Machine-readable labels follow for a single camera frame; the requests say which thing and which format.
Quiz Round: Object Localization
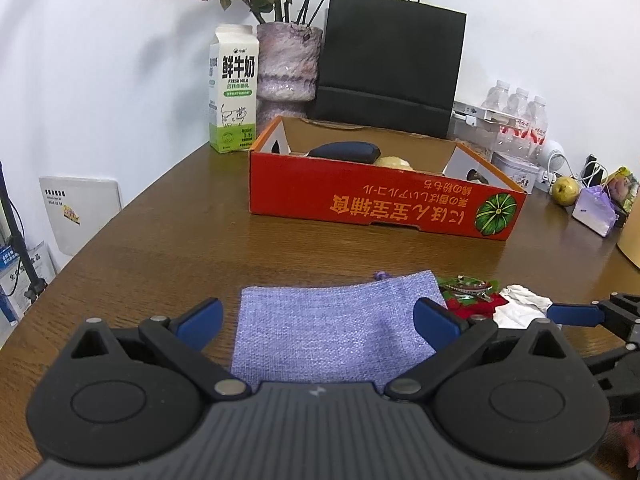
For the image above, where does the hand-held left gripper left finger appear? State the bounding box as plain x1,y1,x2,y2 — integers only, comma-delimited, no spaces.
69,298,252,403

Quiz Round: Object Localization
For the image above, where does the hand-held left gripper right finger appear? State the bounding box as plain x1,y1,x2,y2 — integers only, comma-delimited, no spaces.
384,297,577,403

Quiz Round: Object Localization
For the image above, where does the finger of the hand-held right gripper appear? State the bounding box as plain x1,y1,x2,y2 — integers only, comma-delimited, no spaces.
584,343,640,422
546,292,640,343

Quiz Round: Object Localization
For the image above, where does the purple cloth pouch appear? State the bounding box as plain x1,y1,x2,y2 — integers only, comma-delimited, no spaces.
230,269,449,394

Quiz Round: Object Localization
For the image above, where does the orange cardboard box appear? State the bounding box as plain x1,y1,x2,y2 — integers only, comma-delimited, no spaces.
248,115,528,244

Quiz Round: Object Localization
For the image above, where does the yellow white plush toy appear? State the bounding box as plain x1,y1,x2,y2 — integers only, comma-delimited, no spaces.
375,155,416,171

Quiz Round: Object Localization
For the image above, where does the black oval case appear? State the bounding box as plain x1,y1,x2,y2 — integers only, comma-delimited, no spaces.
307,141,381,165

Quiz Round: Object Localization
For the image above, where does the person's right hand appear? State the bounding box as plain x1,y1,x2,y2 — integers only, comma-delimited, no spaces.
612,419,640,467

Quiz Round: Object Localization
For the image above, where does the red green felt ornament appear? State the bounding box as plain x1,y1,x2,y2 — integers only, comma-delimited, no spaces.
434,274,512,322

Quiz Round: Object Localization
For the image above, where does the metal hair clip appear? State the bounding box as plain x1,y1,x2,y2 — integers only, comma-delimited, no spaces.
437,275,494,304

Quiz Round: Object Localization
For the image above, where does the white crumpled tissue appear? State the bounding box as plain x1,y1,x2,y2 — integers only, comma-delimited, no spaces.
492,283,554,330

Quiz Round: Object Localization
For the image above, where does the purple paper packet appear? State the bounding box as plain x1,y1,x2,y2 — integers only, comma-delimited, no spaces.
571,184,619,238

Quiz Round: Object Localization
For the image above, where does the yellow green apple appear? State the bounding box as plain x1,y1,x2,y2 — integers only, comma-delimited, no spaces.
551,175,582,207

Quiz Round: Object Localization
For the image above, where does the green yellow snack packet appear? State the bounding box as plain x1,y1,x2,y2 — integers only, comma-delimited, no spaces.
602,166,640,217

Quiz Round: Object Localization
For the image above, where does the printed tin box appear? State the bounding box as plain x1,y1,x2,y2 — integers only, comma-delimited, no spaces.
492,152,542,194

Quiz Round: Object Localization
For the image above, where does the white board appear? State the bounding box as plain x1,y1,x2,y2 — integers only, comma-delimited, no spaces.
38,175,124,257

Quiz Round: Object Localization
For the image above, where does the white round device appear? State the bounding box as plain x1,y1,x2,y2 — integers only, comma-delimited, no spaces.
537,138,569,182

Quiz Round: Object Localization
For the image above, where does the clear plastic oat jar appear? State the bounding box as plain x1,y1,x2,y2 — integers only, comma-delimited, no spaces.
447,115,497,159

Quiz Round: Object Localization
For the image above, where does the stack of printed boxes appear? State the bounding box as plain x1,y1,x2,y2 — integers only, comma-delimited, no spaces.
0,240,57,327

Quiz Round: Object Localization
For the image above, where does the clear water bottle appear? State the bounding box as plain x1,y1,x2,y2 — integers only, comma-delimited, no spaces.
524,94,550,159
482,79,513,152
504,87,532,156

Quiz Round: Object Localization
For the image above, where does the black tripod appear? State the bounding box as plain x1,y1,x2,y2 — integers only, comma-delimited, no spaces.
0,160,49,307

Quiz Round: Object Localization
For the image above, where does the flat white box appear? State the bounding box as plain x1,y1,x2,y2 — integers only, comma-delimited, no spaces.
452,100,507,124

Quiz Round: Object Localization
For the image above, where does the white green milk carton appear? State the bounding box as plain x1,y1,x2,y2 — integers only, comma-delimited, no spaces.
207,23,260,155

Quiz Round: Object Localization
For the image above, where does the black paper bag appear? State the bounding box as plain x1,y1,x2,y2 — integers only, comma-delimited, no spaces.
306,0,469,140

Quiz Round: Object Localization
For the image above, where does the purple marbled vase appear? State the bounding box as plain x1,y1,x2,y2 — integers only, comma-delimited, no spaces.
255,21,324,122

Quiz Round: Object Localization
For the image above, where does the white cable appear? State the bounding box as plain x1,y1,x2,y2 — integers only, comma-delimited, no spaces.
547,152,609,187

